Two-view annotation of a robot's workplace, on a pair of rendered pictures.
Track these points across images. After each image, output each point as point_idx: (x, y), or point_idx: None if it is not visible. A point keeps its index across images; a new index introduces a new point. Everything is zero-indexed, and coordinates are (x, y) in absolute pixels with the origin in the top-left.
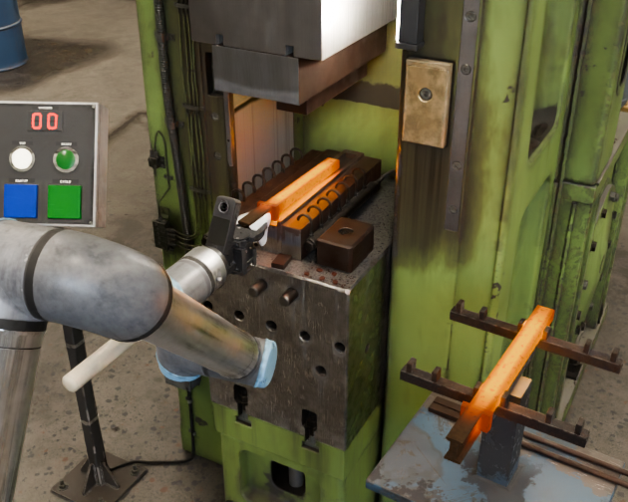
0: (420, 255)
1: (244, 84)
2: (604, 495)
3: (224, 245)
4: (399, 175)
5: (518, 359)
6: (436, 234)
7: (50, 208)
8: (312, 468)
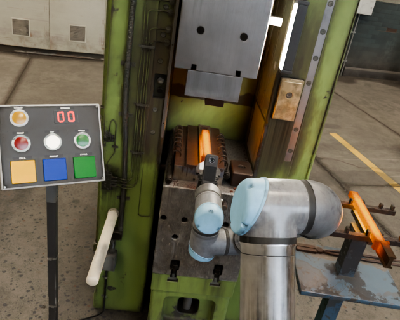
0: (268, 174)
1: (205, 91)
2: (386, 270)
3: (214, 181)
4: (265, 136)
5: (369, 216)
6: (279, 164)
7: (76, 172)
8: (212, 296)
